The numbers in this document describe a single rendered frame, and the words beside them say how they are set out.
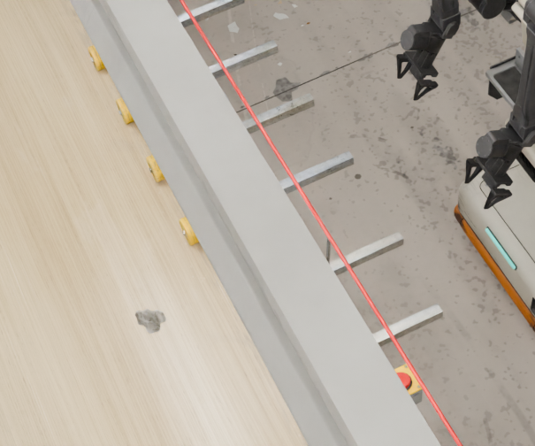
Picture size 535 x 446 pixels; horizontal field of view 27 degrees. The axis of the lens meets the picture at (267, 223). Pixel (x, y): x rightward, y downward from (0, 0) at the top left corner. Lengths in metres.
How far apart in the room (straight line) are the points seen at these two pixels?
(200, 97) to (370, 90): 3.27
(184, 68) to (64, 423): 1.68
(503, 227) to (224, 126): 2.61
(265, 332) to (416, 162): 3.13
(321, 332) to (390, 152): 3.26
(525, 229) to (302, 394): 2.69
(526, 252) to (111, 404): 1.57
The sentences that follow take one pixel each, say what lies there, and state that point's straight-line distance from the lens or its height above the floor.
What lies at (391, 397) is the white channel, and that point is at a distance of 1.10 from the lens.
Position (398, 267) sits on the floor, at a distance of 4.07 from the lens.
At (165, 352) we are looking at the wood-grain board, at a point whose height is 0.90.
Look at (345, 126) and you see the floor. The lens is 4.47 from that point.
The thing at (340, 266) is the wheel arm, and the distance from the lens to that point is 3.07.
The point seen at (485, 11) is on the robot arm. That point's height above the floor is 1.24.
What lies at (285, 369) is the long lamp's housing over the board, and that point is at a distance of 1.23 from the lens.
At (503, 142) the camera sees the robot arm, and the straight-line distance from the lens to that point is 2.87.
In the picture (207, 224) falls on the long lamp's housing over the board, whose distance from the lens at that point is 1.34.
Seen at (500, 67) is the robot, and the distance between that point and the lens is 3.27.
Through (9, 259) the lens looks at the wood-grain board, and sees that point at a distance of 3.22.
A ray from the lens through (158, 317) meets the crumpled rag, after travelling 2.99.
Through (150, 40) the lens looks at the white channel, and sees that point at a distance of 1.42.
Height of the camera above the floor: 3.46
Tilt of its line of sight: 55 degrees down
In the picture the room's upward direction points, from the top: 10 degrees counter-clockwise
